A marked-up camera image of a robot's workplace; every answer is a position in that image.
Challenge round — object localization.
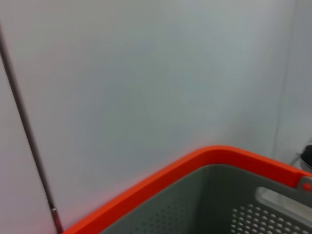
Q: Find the glass teapot black handle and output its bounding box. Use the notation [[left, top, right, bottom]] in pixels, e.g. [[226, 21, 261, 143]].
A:
[[296, 144, 312, 171]]

